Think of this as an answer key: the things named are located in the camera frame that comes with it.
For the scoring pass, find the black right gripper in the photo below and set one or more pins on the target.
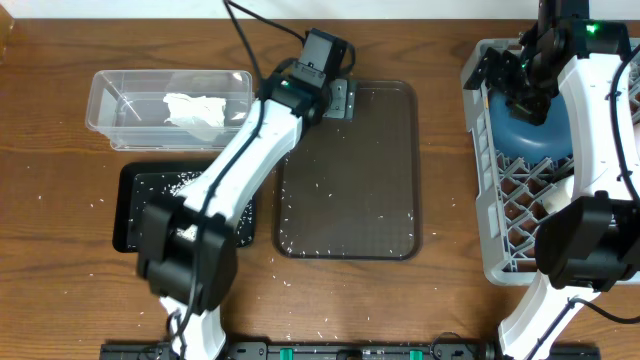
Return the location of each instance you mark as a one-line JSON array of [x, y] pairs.
[[532, 111]]

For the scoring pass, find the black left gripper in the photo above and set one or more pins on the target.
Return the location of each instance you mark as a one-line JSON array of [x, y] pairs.
[[346, 101]]

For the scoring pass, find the cream paper cup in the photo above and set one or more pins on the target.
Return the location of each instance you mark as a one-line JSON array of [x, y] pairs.
[[559, 196]]

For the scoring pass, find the silver foil wrapper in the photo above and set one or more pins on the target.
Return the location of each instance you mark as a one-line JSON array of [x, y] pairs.
[[203, 117]]

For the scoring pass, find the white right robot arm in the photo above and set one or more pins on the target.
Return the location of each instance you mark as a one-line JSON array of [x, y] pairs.
[[592, 243]]

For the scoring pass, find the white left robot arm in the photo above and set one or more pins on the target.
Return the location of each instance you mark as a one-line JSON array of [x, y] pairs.
[[187, 253]]

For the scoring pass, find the grey plastic dishwasher rack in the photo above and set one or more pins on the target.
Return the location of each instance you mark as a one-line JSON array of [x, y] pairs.
[[509, 204]]

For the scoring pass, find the black waste tray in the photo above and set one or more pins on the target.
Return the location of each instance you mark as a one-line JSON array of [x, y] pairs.
[[138, 183]]

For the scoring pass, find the dark brown serving tray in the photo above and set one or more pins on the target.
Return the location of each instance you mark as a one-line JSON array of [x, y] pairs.
[[350, 189]]

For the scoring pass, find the clear plastic bin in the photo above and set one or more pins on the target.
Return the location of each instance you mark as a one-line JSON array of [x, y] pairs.
[[127, 107]]

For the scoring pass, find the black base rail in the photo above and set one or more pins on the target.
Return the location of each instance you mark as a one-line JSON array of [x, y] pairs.
[[263, 351]]

